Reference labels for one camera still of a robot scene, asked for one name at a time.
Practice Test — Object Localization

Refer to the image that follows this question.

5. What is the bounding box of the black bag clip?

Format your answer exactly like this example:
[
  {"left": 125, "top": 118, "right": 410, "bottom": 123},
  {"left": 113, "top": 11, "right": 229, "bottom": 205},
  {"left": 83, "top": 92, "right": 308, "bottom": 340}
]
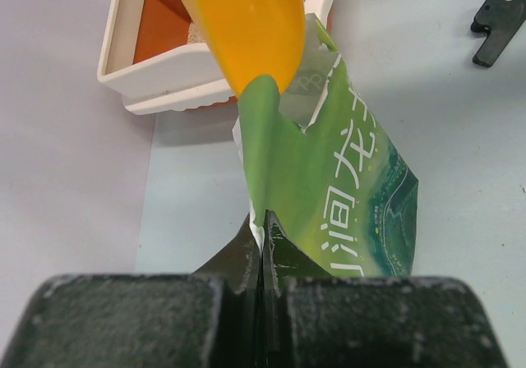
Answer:
[{"left": 470, "top": 0, "right": 525, "bottom": 68}]

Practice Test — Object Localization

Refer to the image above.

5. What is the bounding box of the green litter bag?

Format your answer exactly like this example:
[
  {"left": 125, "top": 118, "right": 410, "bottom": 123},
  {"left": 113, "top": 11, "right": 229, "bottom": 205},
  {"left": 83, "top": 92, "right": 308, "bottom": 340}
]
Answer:
[{"left": 233, "top": 14, "right": 418, "bottom": 277}]

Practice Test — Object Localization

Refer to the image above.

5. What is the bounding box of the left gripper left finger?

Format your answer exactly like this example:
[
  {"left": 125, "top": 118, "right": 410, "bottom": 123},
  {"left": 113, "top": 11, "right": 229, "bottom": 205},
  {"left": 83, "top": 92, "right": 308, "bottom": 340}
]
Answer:
[{"left": 1, "top": 224, "right": 260, "bottom": 367}]

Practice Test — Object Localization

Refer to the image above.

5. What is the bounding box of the orange plastic scoop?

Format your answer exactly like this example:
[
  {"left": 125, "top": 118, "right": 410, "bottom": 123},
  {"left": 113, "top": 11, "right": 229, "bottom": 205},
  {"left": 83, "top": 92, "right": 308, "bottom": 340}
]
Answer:
[{"left": 181, "top": 0, "right": 306, "bottom": 95}]

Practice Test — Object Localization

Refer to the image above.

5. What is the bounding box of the white orange litter box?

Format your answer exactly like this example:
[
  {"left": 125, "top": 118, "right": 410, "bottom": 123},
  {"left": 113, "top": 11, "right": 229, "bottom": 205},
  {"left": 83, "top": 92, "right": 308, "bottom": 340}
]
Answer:
[{"left": 97, "top": 0, "right": 334, "bottom": 115}]

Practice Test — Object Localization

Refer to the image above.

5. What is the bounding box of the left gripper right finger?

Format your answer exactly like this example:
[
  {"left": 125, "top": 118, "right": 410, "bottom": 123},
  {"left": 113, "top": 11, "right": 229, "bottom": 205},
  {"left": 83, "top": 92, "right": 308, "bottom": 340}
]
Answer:
[{"left": 261, "top": 212, "right": 507, "bottom": 367}]

